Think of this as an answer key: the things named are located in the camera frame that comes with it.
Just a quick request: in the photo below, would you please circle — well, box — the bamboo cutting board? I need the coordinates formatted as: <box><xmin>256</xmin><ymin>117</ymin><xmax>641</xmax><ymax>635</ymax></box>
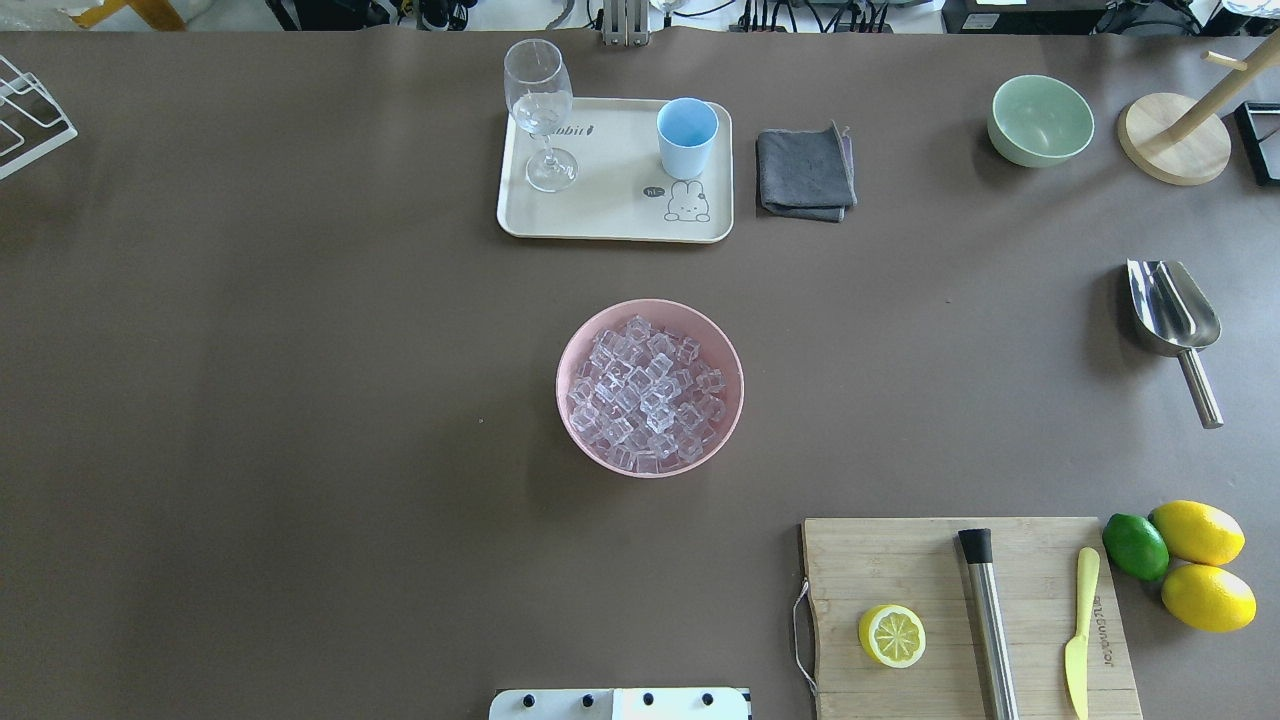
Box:
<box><xmin>801</xmin><ymin>518</ymin><xmax>1103</xmax><ymax>719</ymax></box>

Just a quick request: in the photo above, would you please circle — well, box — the yellow plastic knife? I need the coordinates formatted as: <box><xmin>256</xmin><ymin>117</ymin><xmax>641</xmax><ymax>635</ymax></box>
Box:
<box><xmin>1062</xmin><ymin>547</ymin><xmax>1100</xmax><ymax>719</ymax></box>

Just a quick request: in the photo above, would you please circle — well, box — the upper yellow lemon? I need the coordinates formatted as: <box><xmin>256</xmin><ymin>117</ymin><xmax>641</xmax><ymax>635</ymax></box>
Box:
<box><xmin>1148</xmin><ymin>498</ymin><xmax>1245</xmax><ymax>568</ymax></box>

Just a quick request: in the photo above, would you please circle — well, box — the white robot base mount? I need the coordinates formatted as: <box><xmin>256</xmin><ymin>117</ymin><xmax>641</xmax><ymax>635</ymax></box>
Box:
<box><xmin>488</xmin><ymin>687</ymin><xmax>753</xmax><ymax>719</ymax></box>

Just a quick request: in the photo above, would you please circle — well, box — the lower yellow lemon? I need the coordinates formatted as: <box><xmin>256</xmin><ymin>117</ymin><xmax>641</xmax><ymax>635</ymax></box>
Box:
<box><xmin>1160</xmin><ymin>564</ymin><xmax>1257</xmax><ymax>633</ymax></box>

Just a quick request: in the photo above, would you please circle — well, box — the clear wine glass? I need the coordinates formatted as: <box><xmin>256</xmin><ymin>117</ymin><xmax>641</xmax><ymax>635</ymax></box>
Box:
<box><xmin>504</xmin><ymin>38</ymin><xmax>579</xmax><ymax>193</ymax></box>

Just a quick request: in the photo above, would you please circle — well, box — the light blue cup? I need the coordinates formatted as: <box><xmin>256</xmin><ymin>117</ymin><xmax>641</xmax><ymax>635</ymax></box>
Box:
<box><xmin>655</xmin><ymin>97</ymin><xmax>721</xmax><ymax>181</ymax></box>

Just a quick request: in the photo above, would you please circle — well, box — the steel muddler black tip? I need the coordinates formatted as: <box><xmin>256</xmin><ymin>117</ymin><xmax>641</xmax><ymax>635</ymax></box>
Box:
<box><xmin>957</xmin><ymin>528</ymin><xmax>1020</xmax><ymax>719</ymax></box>

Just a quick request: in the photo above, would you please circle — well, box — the pink bowl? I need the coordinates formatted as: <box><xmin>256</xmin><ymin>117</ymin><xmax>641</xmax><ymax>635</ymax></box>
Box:
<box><xmin>556</xmin><ymin>299</ymin><xmax>745</xmax><ymax>479</ymax></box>

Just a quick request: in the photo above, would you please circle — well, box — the green lime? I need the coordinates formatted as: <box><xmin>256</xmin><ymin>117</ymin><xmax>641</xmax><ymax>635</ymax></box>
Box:
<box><xmin>1102</xmin><ymin>512</ymin><xmax>1171</xmax><ymax>582</ymax></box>

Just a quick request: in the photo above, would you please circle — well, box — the green bowl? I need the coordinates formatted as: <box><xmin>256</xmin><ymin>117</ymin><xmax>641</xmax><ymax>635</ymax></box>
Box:
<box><xmin>986</xmin><ymin>76</ymin><xmax>1094</xmax><ymax>168</ymax></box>

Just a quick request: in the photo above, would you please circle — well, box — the half lemon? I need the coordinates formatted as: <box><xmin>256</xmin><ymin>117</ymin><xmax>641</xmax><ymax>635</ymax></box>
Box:
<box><xmin>858</xmin><ymin>603</ymin><xmax>927</xmax><ymax>669</ymax></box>

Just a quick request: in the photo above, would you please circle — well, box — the grey folded cloth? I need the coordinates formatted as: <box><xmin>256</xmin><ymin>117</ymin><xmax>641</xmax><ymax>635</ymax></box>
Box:
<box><xmin>756</xmin><ymin>123</ymin><xmax>858</xmax><ymax>223</ymax></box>

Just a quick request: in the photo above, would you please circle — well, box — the white wire cup rack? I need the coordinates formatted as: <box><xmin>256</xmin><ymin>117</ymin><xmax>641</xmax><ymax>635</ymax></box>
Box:
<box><xmin>1</xmin><ymin>56</ymin><xmax>78</xmax><ymax>179</ymax></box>

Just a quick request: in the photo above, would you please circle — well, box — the clear ice cubes pile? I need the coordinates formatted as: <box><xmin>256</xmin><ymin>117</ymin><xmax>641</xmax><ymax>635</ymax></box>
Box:
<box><xmin>567</xmin><ymin>315</ymin><xmax>727</xmax><ymax>474</ymax></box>

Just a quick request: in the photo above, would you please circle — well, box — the wooden mug tree stand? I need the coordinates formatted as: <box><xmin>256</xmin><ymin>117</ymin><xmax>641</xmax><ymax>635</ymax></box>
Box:
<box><xmin>1116</xmin><ymin>33</ymin><xmax>1279</xmax><ymax>186</ymax></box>

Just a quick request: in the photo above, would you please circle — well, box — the cream rabbit tray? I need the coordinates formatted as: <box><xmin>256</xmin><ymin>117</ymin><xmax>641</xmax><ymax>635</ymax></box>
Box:
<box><xmin>495</xmin><ymin>97</ymin><xmax>735</xmax><ymax>243</ymax></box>

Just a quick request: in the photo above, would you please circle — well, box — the black tray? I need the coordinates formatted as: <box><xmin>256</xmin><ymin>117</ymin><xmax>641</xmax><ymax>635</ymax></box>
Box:
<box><xmin>1233</xmin><ymin>101</ymin><xmax>1279</xmax><ymax>187</ymax></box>

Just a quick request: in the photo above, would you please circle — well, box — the yellow lemon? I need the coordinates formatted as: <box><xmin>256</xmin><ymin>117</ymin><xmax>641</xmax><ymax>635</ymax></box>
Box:
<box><xmin>1148</xmin><ymin>498</ymin><xmax>1245</xmax><ymax>568</ymax></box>
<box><xmin>1160</xmin><ymin>564</ymin><xmax>1257</xmax><ymax>633</ymax></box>

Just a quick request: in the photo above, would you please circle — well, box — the metal ice scoop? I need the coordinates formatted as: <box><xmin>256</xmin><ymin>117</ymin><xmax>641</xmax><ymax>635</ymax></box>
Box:
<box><xmin>1126</xmin><ymin>259</ymin><xmax>1224</xmax><ymax>429</ymax></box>

